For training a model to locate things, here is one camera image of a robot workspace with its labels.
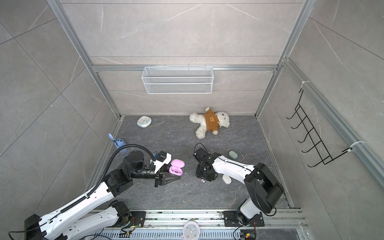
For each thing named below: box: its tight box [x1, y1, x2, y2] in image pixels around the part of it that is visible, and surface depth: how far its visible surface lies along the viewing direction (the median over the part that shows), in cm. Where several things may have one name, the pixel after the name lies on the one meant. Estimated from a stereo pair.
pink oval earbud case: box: [169, 159, 186, 176], surface depth 62 cm
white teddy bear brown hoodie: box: [189, 106, 230, 140], surface depth 109 cm
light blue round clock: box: [137, 115, 152, 128], surface depth 116 cm
